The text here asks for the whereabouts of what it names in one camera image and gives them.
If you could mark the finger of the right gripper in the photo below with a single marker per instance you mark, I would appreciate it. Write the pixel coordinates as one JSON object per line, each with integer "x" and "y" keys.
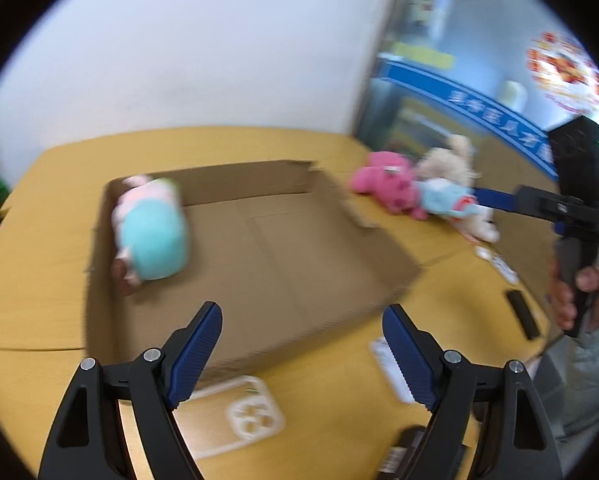
{"x": 495, "y": 199}

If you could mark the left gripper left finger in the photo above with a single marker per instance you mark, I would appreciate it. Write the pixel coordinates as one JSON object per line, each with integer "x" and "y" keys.
{"x": 87, "y": 440}

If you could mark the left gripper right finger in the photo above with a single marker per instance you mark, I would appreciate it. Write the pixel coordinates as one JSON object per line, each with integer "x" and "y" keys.
{"x": 515, "y": 440}

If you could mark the clear white phone case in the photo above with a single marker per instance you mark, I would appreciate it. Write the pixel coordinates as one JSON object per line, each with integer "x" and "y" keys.
{"x": 228, "y": 416}

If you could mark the teal pink plush pig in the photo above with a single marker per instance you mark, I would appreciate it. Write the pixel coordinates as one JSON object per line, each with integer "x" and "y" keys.
{"x": 151, "y": 231}

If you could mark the black product box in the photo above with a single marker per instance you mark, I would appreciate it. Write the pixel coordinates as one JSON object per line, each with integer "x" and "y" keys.
{"x": 404, "y": 454}

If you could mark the white folding phone stand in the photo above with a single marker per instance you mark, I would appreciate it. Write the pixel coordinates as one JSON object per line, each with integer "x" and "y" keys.
{"x": 390, "y": 369}

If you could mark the cream plush toy blue outfit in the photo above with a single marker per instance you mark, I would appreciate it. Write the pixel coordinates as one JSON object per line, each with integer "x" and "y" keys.
{"x": 445, "y": 179}

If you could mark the white card on table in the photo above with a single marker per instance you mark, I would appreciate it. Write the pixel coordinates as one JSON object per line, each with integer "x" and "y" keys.
{"x": 498, "y": 263}

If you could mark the black remote bar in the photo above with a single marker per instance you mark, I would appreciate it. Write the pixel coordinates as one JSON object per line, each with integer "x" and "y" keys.
{"x": 523, "y": 313}

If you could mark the pink plush toy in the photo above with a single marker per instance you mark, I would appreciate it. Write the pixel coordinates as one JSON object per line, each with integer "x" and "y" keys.
{"x": 390, "y": 179}

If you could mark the blue signage glass door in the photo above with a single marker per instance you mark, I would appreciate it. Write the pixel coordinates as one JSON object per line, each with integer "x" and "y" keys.
{"x": 501, "y": 73}

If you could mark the brown cardboard box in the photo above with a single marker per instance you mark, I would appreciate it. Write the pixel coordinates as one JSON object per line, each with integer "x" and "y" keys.
{"x": 277, "y": 245}

